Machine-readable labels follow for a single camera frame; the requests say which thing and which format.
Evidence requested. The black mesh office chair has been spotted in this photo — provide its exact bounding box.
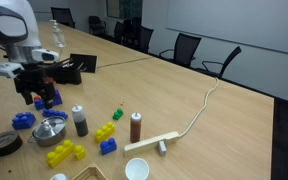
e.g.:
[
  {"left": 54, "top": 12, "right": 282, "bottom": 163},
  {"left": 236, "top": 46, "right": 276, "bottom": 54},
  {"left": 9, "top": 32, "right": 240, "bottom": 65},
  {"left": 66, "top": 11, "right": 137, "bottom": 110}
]
[
  {"left": 88, "top": 15, "right": 107, "bottom": 37},
  {"left": 50, "top": 6, "right": 76, "bottom": 30},
  {"left": 136, "top": 26, "right": 155, "bottom": 55},
  {"left": 158, "top": 33, "right": 202, "bottom": 70},
  {"left": 113, "top": 21, "right": 125, "bottom": 45},
  {"left": 195, "top": 45, "right": 242, "bottom": 80}
]

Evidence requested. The small yellow toy block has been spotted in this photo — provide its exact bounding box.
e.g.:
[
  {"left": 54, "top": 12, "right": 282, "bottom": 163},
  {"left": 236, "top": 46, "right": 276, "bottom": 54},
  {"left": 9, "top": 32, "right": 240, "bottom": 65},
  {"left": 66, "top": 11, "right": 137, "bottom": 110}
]
[{"left": 73, "top": 144, "right": 87, "bottom": 161}]

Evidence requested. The long yellow toy block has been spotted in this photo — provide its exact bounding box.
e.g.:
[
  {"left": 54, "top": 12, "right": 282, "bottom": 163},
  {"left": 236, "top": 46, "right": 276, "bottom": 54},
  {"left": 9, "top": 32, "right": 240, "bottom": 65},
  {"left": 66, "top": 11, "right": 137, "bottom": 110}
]
[{"left": 45, "top": 139, "right": 76, "bottom": 169}]

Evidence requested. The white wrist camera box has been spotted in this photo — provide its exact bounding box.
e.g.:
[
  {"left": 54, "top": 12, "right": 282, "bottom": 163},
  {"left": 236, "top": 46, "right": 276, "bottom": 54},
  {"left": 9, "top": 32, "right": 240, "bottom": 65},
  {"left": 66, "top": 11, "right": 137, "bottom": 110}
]
[{"left": 0, "top": 60, "right": 25, "bottom": 79}]

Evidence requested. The wooden frame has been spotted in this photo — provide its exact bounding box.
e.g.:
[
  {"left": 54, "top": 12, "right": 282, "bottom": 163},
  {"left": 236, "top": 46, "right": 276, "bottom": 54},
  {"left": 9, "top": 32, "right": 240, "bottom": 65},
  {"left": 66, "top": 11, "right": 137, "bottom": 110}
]
[{"left": 71, "top": 162, "right": 109, "bottom": 180}]

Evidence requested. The blue block with red studs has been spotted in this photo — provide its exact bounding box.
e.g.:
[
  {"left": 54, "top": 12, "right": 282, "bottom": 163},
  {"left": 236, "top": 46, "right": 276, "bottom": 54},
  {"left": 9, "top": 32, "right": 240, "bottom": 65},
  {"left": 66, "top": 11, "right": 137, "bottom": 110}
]
[{"left": 33, "top": 89, "right": 64, "bottom": 111}]

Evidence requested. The dark sauce squeeze bottle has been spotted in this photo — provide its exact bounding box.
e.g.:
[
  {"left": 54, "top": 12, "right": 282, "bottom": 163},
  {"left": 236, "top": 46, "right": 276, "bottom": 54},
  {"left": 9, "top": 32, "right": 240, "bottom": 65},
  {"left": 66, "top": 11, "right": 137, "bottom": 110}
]
[{"left": 71, "top": 104, "right": 89, "bottom": 138}]

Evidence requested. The clear hand sanitizer bottle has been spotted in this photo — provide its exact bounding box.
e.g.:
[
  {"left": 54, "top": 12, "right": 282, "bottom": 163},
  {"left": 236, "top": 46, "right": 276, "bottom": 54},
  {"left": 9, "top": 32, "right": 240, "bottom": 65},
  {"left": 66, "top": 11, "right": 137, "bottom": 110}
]
[{"left": 49, "top": 19, "right": 67, "bottom": 49}]

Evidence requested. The wide blue toy block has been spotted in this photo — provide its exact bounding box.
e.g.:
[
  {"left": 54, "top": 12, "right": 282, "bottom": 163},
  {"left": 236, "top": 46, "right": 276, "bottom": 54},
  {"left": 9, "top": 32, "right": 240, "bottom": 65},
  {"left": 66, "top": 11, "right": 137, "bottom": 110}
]
[{"left": 11, "top": 111, "right": 37, "bottom": 131}]

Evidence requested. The white power cable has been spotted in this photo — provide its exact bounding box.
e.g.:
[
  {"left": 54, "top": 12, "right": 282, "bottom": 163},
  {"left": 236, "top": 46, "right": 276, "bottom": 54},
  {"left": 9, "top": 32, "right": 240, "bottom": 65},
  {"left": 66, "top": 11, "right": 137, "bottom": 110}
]
[{"left": 177, "top": 77, "right": 220, "bottom": 139}]

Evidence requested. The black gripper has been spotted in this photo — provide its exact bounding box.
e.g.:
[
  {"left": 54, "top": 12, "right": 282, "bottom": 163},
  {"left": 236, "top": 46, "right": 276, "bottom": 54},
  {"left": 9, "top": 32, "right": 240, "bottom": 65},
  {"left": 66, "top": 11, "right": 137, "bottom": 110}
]
[{"left": 13, "top": 63, "right": 57, "bottom": 111}]

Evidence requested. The long blue toy block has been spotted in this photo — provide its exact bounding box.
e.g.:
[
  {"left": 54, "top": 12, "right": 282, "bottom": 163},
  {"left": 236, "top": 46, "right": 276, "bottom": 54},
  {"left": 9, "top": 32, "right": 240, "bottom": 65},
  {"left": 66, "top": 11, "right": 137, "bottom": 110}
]
[{"left": 42, "top": 108, "right": 69, "bottom": 120}]

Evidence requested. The dark glass panel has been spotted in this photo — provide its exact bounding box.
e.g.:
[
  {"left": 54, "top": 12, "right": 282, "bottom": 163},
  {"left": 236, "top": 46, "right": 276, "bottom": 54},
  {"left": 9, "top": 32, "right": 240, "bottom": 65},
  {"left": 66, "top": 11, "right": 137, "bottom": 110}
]
[{"left": 105, "top": 0, "right": 144, "bottom": 20}]

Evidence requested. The white paper cup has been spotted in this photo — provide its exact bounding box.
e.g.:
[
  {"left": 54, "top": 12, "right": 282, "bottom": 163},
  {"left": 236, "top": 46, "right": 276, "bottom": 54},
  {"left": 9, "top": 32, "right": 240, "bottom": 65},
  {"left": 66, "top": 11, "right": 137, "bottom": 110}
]
[{"left": 124, "top": 157, "right": 150, "bottom": 180}]

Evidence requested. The small steel pot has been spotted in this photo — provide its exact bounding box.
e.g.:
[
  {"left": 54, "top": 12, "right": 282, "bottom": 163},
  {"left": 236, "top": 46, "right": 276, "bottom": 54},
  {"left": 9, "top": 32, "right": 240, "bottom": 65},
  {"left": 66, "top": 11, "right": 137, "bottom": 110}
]
[{"left": 27, "top": 123, "right": 68, "bottom": 148}]

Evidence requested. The white round object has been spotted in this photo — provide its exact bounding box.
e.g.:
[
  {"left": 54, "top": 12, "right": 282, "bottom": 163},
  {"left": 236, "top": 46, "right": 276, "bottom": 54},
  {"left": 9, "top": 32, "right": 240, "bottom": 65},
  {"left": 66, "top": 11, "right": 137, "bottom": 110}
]
[{"left": 49, "top": 173, "right": 69, "bottom": 180}]

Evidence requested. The small blue toy block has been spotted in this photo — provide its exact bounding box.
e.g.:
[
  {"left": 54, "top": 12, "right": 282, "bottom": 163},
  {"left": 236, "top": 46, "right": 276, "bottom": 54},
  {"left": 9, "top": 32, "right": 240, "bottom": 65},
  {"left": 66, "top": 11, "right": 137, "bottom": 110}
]
[{"left": 99, "top": 137, "right": 118, "bottom": 156}]

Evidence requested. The cream power strip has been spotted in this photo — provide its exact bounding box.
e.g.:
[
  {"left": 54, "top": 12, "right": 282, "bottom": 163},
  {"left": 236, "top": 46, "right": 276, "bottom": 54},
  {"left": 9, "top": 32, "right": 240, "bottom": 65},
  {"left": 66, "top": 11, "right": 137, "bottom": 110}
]
[{"left": 122, "top": 131, "right": 180, "bottom": 158}]

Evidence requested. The small green toy block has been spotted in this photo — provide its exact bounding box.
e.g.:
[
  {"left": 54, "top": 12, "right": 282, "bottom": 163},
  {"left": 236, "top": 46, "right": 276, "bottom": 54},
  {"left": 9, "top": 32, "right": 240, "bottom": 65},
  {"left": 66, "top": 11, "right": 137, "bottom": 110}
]
[{"left": 112, "top": 108, "right": 124, "bottom": 121}]

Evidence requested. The silver fork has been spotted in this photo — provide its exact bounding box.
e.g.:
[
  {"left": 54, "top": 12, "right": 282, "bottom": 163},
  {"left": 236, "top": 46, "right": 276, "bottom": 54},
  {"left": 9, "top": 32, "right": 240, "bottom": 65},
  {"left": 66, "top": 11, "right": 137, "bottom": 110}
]
[{"left": 61, "top": 60, "right": 85, "bottom": 72}]

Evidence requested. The black tape roll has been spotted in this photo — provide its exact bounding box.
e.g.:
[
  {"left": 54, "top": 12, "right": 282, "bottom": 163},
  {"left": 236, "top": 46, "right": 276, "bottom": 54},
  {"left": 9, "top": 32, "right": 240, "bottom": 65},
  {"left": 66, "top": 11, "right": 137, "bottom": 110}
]
[{"left": 0, "top": 130, "right": 24, "bottom": 158}]

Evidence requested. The black flat tablet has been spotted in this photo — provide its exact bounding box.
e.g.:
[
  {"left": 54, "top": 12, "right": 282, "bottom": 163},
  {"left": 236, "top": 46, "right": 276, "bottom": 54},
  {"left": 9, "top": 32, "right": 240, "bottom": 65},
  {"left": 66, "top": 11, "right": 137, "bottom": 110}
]
[{"left": 69, "top": 53, "right": 98, "bottom": 74}]

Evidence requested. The black utensil holder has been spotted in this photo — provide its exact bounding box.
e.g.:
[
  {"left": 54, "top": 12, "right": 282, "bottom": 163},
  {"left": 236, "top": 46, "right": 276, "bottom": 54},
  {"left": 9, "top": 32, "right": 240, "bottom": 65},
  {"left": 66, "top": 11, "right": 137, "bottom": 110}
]
[{"left": 54, "top": 63, "right": 84, "bottom": 86}]

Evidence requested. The wall whiteboard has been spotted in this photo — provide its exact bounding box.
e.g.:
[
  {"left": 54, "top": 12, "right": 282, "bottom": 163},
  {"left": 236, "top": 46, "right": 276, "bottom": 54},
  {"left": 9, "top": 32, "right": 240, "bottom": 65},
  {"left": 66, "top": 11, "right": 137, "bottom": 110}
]
[{"left": 165, "top": 0, "right": 288, "bottom": 57}]

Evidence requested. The steel pot lid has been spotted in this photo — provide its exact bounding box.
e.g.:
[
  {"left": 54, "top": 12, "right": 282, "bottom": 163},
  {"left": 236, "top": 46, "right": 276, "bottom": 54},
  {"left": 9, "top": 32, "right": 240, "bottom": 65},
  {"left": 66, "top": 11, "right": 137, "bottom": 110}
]
[{"left": 31, "top": 116, "right": 67, "bottom": 139}]

